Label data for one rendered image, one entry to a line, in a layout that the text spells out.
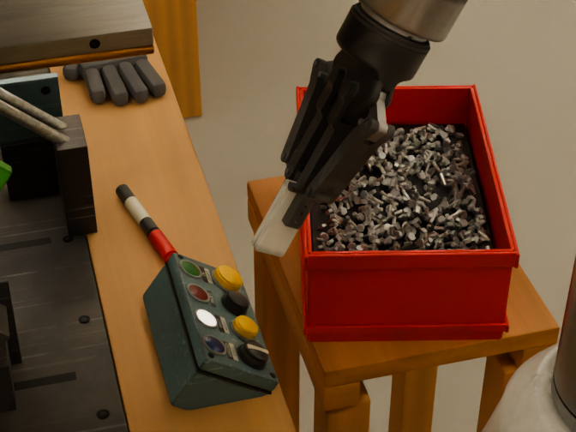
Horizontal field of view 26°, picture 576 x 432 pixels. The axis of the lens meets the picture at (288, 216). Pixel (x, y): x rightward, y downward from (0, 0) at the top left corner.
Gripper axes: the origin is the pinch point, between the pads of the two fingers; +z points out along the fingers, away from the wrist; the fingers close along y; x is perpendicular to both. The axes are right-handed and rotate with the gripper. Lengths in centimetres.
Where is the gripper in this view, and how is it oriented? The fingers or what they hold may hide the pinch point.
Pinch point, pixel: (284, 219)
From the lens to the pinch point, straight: 111.8
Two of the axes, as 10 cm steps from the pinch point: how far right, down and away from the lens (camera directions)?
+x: -8.2, -2.3, -5.3
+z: -4.6, 8.2, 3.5
